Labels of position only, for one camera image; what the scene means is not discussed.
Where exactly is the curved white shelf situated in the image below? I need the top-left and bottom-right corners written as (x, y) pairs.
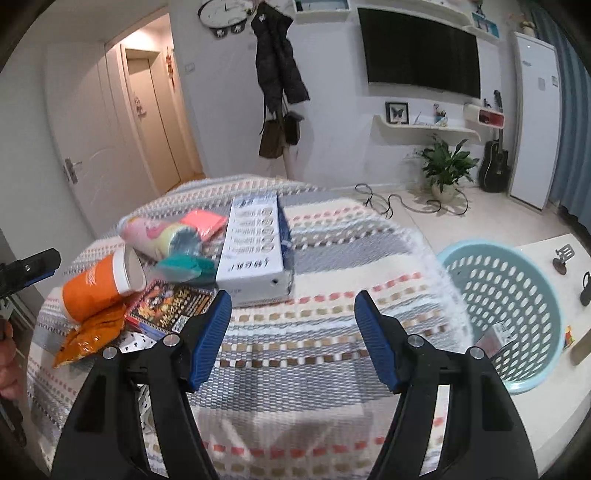
top-left (373, 113), bottom-right (481, 141)
top-left (416, 0), bottom-right (502, 44)

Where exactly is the blue curtain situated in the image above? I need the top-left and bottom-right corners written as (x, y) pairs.
top-left (531, 0), bottom-right (591, 222)

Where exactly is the black hanging bag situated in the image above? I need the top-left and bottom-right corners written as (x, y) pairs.
top-left (283, 112), bottom-right (303, 146)

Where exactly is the teal packet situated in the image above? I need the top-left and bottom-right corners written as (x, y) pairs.
top-left (157, 255), bottom-right (218, 284)

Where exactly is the striped woven blanket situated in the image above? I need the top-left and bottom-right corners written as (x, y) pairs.
top-left (25, 174), bottom-right (476, 480)

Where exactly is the white and red box shelf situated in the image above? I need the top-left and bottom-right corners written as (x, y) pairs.
top-left (464, 102), bottom-right (505, 130)

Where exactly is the wall-mounted television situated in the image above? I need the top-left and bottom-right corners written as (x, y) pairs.
top-left (358, 7), bottom-right (482, 99)

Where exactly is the black puffer coat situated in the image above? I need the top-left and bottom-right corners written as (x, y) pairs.
top-left (250, 2), bottom-right (310, 114)

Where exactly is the panda wall clock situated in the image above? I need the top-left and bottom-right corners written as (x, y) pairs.
top-left (198, 0), bottom-right (256, 38)

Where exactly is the dark printed packet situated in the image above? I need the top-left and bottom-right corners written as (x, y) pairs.
top-left (124, 281), bottom-right (220, 340)

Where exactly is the person's left hand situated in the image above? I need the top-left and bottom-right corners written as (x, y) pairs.
top-left (0, 318), bottom-right (23, 401)

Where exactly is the hallway door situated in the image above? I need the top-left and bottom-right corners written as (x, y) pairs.
top-left (124, 46), bottom-right (183, 195)

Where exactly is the brown hanging bag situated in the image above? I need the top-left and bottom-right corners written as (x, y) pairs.
top-left (259, 117), bottom-right (284, 160)

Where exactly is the white standing air conditioner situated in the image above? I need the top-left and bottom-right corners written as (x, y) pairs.
top-left (509, 31), bottom-right (561, 212)

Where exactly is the pink packet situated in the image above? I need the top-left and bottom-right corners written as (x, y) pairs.
top-left (180, 209), bottom-right (229, 243)

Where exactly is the curved white lower shelf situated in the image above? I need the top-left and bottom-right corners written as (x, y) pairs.
top-left (373, 113), bottom-right (481, 141)

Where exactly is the potted green plant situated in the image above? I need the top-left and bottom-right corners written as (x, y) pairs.
top-left (406, 134), bottom-right (480, 201)

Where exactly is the curved white upper shelf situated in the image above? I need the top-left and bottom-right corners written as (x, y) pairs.
top-left (416, 0), bottom-right (502, 44)

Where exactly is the pastel printed paper cup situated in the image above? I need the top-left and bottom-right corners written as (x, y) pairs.
top-left (117, 217), bottom-right (204, 261)

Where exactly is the long white cardboard box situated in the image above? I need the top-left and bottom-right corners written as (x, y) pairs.
top-left (216, 193), bottom-right (295, 308)

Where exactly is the white patterned packet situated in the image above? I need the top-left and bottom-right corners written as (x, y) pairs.
top-left (117, 330), bottom-right (158, 354)

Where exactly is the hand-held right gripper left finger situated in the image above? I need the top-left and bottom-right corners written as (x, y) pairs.
top-left (50, 290), bottom-right (232, 480)

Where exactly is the white room door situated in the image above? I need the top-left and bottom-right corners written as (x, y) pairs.
top-left (44, 46), bottom-right (123, 241)

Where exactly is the small blue-lined shelf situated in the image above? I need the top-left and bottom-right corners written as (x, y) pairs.
top-left (472, 11), bottom-right (500, 38)

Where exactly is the blue-lined box shelf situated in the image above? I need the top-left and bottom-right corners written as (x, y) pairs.
top-left (293, 0), bottom-right (351, 24)

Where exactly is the black acoustic guitar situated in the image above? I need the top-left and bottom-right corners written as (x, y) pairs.
top-left (479, 90), bottom-right (511, 193)

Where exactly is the orange paper cup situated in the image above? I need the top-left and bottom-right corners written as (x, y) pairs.
top-left (61, 249), bottom-right (147, 324)

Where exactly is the small metal stand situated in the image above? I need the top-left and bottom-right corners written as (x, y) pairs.
top-left (553, 244), bottom-right (575, 276)

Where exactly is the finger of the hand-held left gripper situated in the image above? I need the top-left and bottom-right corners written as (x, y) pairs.
top-left (0, 248), bottom-right (62, 298)

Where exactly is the black floor cable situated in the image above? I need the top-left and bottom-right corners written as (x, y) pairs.
top-left (355, 183), bottom-right (469, 219)

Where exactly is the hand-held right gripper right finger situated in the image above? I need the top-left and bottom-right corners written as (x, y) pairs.
top-left (355, 291), bottom-right (539, 480)

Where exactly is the orange snack bag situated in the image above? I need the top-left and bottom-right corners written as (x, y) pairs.
top-left (53, 302), bottom-right (127, 370)

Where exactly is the light blue plastic basket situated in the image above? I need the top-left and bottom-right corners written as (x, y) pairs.
top-left (436, 240), bottom-right (565, 395)

